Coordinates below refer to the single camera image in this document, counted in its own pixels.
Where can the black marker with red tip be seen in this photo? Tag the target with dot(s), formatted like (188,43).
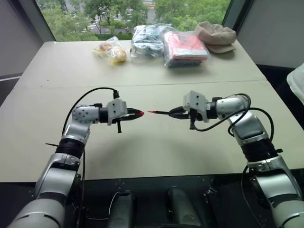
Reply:
(161,112)

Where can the plastic bag of bread toys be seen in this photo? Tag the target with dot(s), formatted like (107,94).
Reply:
(114,51)

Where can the black zip tie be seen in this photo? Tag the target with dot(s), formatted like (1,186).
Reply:
(51,144)

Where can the plastic bag of blue-white items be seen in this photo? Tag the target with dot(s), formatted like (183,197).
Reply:
(146,40)

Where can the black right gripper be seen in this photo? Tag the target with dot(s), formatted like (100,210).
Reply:
(192,116)

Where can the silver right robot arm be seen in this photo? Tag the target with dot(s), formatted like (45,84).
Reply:
(251,128)

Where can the dark rounded shape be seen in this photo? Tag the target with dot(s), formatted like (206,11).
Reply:
(181,209)
(122,211)

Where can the beige flat cap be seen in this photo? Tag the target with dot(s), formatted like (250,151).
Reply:
(216,35)

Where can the red marker cap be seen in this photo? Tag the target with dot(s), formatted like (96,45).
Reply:
(141,114)

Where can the window with green trees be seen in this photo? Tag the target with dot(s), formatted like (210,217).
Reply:
(133,14)

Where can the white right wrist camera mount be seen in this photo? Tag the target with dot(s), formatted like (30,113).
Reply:
(196,101)

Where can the white cloth bundle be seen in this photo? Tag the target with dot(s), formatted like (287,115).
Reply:
(297,80)

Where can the plastic bag with red-black item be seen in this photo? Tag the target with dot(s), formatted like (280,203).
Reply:
(185,48)

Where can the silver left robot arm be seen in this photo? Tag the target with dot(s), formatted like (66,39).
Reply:
(71,133)

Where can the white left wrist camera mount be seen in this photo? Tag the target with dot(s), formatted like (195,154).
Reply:
(116,107)

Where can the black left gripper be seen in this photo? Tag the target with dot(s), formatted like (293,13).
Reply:
(119,126)

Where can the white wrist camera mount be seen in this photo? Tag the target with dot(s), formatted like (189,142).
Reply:
(196,101)
(116,107)

